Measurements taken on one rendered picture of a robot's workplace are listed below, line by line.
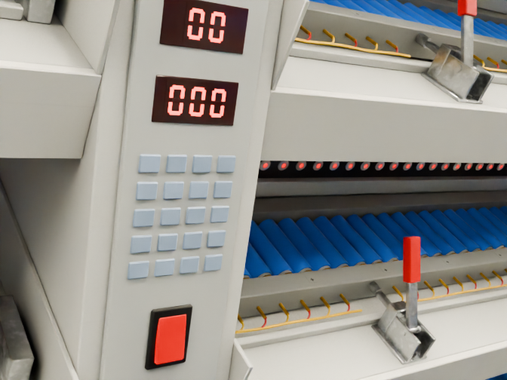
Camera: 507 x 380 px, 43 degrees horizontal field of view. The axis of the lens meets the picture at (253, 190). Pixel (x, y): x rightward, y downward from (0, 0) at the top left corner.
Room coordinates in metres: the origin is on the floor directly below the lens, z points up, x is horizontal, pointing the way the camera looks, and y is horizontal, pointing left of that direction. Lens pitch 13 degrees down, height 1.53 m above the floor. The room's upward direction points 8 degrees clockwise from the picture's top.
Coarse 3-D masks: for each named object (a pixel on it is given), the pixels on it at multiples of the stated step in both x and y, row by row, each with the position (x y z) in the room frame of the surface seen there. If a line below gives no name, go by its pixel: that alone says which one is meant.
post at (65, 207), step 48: (96, 144) 0.29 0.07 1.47; (48, 192) 0.34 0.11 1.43; (96, 192) 0.29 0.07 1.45; (48, 240) 0.33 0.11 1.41; (96, 240) 0.29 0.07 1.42; (240, 240) 0.34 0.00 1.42; (48, 288) 0.33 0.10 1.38; (96, 288) 0.29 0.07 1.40; (240, 288) 0.34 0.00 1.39; (96, 336) 0.29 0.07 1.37
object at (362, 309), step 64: (256, 192) 0.56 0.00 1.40; (320, 192) 0.60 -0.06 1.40; (384, 192) 0.66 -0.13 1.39; (448, 192) 0.72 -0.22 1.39; (256, 256) 0.48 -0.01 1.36; (320, 256) 0.51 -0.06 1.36; (384, 256) 0.56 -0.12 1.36; (448, 256) 0.58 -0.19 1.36; (256, 320) 0.44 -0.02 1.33; (320, 320) 0.47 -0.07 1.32; (384, 320) 0.48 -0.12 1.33; (448, 320) 0.53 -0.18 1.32
